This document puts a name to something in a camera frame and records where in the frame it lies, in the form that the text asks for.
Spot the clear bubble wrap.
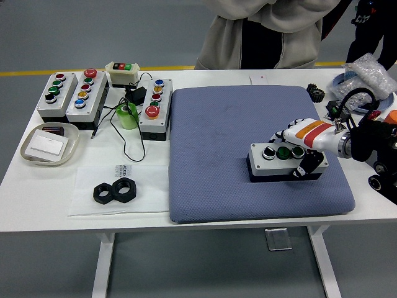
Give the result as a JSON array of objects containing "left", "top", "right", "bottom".
[{"left": 342, "top": 52, "right": 397, "bottom": 97}]

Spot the white wall switch plate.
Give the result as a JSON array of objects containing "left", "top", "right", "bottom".
[{"left": 26, "top": 129, "right": 71, "bottom": 162}]

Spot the person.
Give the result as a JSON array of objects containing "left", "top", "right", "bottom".
[
  {"left": 194, "top": 0, "right": 341, "bottom": 70},
  {"left": 321, "top": 0, "right": 397, "bottom": 71}
]

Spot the grey five-button box, emergency stop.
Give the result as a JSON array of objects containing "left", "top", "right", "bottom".
[
  {"left": 66, "top": 68, "right": 109, "bottom": 130},
  {"left": 138, "top": 78, "right": 174, "bottom": 141}
]

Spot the black power adapter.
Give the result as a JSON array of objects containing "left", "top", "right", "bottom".
[{"left": 124, "top": 86, "right": 148, "bottom": 105}]

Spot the blue-grey quilted mat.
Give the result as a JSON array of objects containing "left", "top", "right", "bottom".
[{"left": 169, "top": 86, "right": 357, "bottom": 224}]

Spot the green tape roll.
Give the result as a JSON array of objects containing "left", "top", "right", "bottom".
[{"left": 116, "top": 102, "right": 140, "bottom": 130}]

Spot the black gear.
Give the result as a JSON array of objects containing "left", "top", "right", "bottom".
[{"left": 306, "top": 83, "right": 326, "bottom": 105}]

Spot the dark brown small block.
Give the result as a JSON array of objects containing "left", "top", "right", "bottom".
[{"left": 42, "top": 125, "right": 66, "bottom": 137}]

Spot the black electronic module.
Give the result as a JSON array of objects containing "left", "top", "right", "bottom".
[{"left": 325, "top": 99, "right": 352, "bottom": 122}]

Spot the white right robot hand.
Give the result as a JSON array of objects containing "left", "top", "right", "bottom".
[{"left": 267, "top": 117, "right": 344, "bottom": 181}]

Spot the grey box with black knob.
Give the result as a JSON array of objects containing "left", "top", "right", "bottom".
[{"left": 36, "top": 72, "right": 79, "bottom": 124}]

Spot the white table leg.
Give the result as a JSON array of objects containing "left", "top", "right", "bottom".
[
  {"left": 91, "top": 231, "right": 116, "bottom": 298},
  {"left": 306, "top": 225, "right": 342, "bottom": 298}
]

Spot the clear plastic bracket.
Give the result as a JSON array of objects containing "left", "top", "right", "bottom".
[{"left": 265, "top": 228, "right": 293, "bottom": 251}]

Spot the cream three-button switch box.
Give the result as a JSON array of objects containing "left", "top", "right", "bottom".
[{"left": 105, "top": 61, "right": 141, "bottom": 89}]

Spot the blue round plate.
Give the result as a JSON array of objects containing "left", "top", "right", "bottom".
[{"left": 331, "top": 74, "right": 396, "bottom": 113}]

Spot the large black hex nut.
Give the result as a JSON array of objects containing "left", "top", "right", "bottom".
[{"left": 111, "top": 177, "right": 138, "bottom": 203}]

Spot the small black hex nut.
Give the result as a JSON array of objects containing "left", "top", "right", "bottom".
[{"left": 92, "top": 182, "right": 117, "bottom": 205}]

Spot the beige oval tray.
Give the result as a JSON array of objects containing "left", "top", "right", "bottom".
[{"left": 20, "top": 122, "right": 81, "bottom": 168}]

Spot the black power cord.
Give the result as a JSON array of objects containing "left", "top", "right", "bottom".
[{"left": 91, "top": 71, "right": 154, "bottom": 163}]

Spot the grey four-button control box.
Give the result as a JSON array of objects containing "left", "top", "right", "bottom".
[{"left": 246, "top": 141, "right": 329, "bottom": 184}]

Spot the clear bag of metal washers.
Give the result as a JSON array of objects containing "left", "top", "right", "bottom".
[{"left": 331, "top": 76, "right": 388, "bottom": 110}]

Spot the clear printed plastic bag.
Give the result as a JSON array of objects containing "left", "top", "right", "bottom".
[{"left": 68, "top": 164, "right": 170, "bottom": 217}]

